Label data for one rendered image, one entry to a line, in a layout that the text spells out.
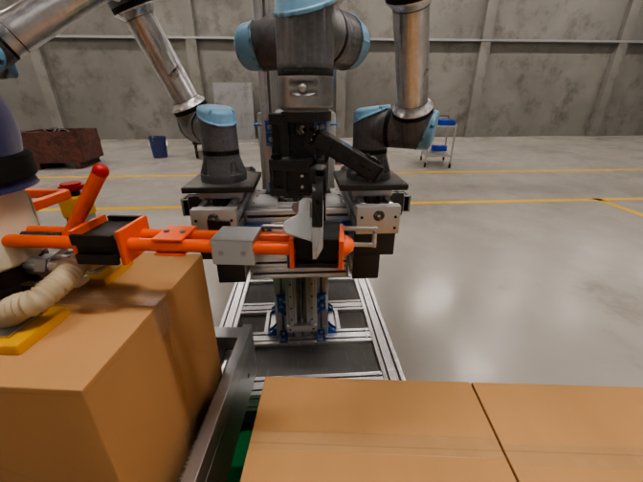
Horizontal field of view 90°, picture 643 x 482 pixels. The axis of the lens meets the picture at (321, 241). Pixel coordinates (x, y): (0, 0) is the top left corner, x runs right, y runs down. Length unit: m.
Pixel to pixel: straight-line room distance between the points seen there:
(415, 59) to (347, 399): 0.90
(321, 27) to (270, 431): 0.84
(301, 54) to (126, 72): 11.87
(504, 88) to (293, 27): 12.56
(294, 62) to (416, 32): 0.52
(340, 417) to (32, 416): 0.63
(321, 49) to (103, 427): 0.59
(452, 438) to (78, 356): 0.80
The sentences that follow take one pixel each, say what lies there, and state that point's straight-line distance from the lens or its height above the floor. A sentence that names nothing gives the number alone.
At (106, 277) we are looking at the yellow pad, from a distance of 0.78.
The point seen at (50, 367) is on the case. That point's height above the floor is 0.95.
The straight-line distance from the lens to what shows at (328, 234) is 0.50.
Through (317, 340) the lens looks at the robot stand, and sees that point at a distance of 1.60.
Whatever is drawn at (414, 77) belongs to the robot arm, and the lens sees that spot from 0.97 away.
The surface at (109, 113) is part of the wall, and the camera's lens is 12.63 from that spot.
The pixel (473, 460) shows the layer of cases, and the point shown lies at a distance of 0.95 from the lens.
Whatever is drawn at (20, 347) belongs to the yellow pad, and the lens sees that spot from 0.67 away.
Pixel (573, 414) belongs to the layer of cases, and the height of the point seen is 0.54.
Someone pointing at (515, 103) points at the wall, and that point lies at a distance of 13.19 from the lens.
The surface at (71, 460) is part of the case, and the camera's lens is 0.70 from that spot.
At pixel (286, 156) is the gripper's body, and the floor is 1.22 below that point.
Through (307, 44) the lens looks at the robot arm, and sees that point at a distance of 0.45.
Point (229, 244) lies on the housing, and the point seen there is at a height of 1.09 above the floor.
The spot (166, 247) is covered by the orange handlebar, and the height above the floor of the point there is 1.08.
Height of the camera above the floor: 1.30
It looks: 24 degrees down
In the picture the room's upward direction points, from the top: straight up
